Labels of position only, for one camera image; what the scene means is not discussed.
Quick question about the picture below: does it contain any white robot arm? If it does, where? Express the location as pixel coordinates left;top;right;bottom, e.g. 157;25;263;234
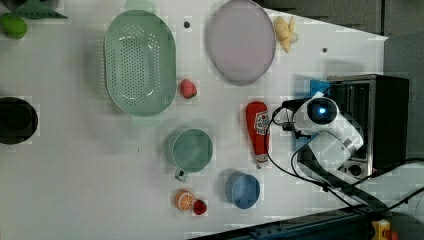
293;93;387;210

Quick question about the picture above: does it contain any green mug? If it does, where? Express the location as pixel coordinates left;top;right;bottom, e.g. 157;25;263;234
165;128;213;182

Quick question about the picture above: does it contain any red ketchup bottle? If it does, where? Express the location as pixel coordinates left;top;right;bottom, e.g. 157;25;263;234
245;101;270;168

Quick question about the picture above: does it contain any blue bowl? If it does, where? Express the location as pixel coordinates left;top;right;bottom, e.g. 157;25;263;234
225;171;260;209

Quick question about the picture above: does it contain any orange slice toy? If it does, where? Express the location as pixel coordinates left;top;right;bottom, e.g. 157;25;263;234
174;190;194;211

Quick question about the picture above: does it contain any round grey plate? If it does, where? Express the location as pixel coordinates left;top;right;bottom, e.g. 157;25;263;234
207;0;276;85

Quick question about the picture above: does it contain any small red strawberry toy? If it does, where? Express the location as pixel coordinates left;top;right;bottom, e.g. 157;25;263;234
193;199;207;215

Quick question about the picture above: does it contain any green oval colander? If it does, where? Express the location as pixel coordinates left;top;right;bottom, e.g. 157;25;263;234
104;10;177;117

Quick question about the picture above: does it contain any yellow plush toy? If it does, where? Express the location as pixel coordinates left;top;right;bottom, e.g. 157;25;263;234
274;16;298;53

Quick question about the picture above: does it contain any black cylinder cup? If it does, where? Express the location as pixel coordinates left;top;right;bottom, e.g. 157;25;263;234
0;97;38;145

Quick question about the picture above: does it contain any green toy fruit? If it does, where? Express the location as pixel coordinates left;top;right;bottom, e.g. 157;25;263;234
1;13;28;40

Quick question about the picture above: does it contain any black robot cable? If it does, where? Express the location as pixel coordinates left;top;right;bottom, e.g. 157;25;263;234
266;105;424;214

